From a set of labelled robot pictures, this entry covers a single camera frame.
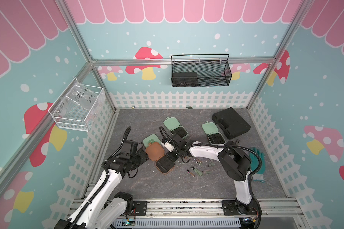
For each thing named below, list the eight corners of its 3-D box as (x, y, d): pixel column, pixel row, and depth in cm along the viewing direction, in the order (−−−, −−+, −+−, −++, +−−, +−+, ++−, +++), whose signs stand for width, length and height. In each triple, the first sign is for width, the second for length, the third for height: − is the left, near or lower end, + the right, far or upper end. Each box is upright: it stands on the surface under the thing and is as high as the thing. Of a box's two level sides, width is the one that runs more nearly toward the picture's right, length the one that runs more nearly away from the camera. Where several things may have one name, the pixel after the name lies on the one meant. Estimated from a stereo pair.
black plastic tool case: (228, 140, 103) (230, 135, 98) (210, 118, 116) (212, 114, 111) (249, 130, 108) (252, 126, 103) (230, 111, 121) (232, 106, 116)
